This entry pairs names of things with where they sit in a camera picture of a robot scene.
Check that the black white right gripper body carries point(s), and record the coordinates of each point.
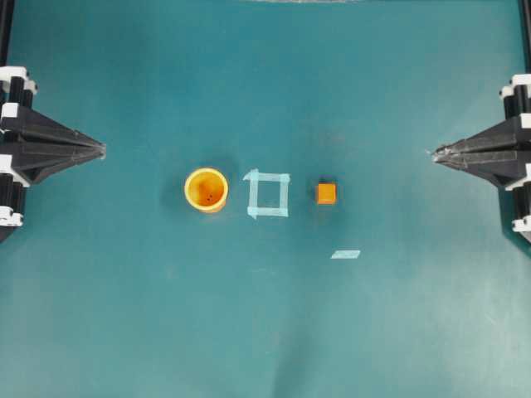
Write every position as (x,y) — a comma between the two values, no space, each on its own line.
(516,100)

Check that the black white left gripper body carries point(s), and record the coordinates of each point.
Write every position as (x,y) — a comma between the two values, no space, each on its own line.
(17,90)

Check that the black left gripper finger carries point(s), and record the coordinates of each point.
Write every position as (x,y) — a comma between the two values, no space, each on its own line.
(34,168)
(34,128)

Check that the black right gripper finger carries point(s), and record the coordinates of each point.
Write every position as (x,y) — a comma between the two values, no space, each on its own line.
(502,135)
(498,168)

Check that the orange plastic cup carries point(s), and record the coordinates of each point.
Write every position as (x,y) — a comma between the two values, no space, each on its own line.
(206,190)

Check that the small orange cube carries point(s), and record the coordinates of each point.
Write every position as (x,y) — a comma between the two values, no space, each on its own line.
(326,191)

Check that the light blue tape strip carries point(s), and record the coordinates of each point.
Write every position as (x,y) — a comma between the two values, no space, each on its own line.
(345,255)

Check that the light blue tape square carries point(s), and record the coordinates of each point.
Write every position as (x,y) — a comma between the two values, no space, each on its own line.
(268,194)

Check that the black left frame post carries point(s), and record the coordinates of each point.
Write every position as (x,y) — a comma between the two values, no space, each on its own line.
(7,9)

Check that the black frame post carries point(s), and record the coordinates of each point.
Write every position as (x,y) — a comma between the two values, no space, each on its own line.
(525,23)
(7,9)

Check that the black right frame post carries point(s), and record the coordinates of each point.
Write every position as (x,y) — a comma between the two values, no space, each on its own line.
(525,23)

